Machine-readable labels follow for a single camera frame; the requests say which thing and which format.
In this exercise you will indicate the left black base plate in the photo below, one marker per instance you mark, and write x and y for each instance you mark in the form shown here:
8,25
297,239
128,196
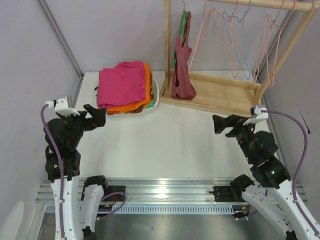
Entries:
114,194

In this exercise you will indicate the orange folded cloth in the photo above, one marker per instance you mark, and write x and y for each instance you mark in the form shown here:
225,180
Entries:
147,82

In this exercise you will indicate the green plastic hanger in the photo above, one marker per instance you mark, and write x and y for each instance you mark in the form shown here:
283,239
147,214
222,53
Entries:
182,33

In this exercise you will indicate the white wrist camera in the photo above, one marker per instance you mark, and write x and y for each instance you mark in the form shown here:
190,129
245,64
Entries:
62,106
259,113

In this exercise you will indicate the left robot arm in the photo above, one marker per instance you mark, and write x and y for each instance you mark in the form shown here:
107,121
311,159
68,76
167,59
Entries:
75,213

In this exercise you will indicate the wooden clothes rack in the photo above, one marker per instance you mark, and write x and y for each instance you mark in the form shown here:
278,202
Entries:
232,96

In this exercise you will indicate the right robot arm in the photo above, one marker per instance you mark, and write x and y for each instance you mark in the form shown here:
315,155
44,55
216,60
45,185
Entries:
271,190

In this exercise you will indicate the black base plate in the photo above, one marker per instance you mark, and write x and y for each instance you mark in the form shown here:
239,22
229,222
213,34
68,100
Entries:
224,193
114,194

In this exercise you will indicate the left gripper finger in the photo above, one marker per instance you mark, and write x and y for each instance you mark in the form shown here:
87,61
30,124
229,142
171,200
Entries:
98,116
90,109

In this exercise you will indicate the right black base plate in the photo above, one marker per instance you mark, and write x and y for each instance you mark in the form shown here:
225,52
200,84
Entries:
224,193

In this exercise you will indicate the maroon tank top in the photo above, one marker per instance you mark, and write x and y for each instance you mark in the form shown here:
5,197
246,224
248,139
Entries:
181,84

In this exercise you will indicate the white laundry basket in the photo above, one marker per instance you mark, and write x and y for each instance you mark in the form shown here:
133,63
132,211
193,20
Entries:
145,106

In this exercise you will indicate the aluminium mounting rail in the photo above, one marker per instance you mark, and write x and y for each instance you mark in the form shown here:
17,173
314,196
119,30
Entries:
169,190

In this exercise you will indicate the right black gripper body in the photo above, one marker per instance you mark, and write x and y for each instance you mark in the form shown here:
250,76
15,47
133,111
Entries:
231,123

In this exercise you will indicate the white slotted cable duct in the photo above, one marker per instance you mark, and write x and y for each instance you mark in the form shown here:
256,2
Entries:
173,209

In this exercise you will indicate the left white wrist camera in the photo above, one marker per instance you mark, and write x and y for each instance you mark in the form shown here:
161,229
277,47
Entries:
62,106

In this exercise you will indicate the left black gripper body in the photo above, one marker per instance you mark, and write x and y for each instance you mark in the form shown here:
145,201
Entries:
83,116

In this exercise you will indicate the pink wire hanger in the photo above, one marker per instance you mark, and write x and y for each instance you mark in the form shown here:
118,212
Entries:
269,25
272,73
205,15
226,38

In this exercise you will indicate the pink trousers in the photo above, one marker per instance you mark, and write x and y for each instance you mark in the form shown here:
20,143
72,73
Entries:
121,85

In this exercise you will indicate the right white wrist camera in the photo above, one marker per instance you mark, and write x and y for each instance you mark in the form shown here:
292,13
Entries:
259,113

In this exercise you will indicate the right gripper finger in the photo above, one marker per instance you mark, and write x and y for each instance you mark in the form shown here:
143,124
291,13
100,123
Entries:
220,127
229,121

